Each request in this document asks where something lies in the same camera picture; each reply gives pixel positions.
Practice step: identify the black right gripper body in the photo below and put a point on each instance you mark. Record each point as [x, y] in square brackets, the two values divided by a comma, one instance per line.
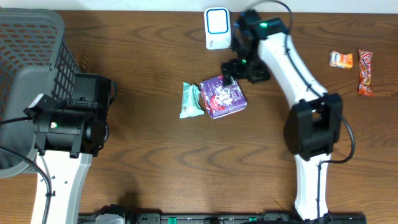
[250, 68]

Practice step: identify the purple red noodle packet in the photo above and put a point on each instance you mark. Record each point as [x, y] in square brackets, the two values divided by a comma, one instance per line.
[221, 100]

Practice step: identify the teal white snack packet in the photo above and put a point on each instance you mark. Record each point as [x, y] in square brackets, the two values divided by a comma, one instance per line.
[190, 101]

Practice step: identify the small orange snack packet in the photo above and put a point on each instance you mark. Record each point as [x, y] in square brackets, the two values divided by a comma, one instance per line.
[340, 60]

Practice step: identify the red orange snack bag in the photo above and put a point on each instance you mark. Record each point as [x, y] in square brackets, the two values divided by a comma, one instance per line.
[365, 78]

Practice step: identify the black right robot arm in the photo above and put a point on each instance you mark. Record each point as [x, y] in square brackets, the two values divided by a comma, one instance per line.
[265, 50]

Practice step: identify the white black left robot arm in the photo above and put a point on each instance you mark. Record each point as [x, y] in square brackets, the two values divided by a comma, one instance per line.
[68, 135]

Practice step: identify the white barcode scanner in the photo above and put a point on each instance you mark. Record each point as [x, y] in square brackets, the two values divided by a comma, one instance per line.
[217, 28]

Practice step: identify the dark grey plastic basket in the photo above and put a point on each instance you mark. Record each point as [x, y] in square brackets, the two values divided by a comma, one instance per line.
[35, 59]

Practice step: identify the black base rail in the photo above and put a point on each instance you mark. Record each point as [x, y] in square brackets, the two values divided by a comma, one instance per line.
[155, 218]

